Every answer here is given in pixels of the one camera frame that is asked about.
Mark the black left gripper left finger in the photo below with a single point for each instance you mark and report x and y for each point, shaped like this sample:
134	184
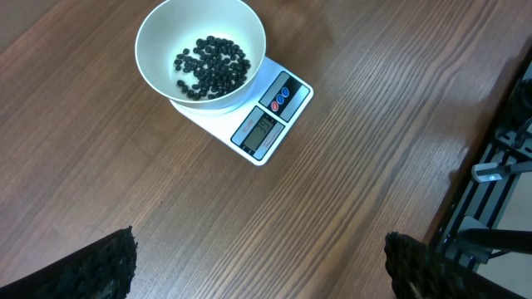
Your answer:
103	269

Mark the black beans in bowl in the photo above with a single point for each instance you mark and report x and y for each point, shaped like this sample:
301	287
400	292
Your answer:
218	66

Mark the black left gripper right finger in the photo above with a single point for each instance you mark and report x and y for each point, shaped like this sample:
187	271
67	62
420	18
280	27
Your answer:
417	272

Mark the white bowl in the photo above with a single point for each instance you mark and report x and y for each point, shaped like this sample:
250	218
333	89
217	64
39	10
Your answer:
177	24

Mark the white digital kitchen scale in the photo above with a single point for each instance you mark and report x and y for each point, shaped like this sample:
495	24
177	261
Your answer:
256	126

